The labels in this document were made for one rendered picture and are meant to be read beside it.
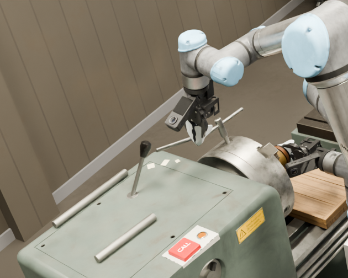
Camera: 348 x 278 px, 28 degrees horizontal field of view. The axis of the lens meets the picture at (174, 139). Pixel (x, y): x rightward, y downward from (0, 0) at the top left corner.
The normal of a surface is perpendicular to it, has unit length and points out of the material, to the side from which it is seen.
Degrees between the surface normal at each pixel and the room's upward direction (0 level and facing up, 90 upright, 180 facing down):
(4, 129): 90
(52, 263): 0
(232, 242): 90
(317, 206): 0
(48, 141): 90
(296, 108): 0
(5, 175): 90
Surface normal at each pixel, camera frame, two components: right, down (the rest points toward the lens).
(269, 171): 0.41, -0.33
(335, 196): -0.25, -0.84
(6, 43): 0.76, 0.15
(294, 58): -0.80, 0.36
